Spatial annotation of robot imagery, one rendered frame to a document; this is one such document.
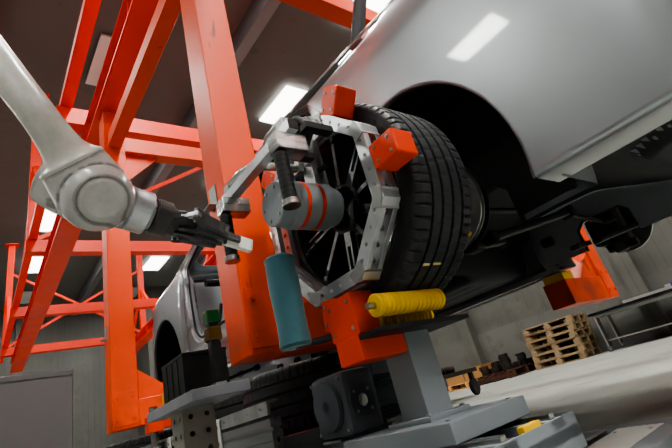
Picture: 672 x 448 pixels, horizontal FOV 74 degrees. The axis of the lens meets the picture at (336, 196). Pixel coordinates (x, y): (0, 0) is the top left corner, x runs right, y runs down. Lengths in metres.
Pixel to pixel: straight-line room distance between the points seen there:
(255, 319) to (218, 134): 0.74
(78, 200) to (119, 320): 2.74
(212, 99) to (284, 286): 0.96
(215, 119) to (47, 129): 1.13
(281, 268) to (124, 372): 2.24
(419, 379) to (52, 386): 0.94
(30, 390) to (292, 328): 0.81
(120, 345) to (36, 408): 2.91
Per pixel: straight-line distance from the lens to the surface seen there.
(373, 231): 1.12
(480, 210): 1.57
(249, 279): 1.57
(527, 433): 1.14
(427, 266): 1.22
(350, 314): 1.18
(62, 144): 0.81
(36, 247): 7.46
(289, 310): 1.24
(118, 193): 0.75
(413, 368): 1.27
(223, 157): 1.77
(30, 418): 0.51
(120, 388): 3.37
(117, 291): 3.51
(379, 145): 1.13
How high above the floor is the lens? 0.31
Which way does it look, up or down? 25 degrees up
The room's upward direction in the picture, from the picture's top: 16 degrees counter-clockwise
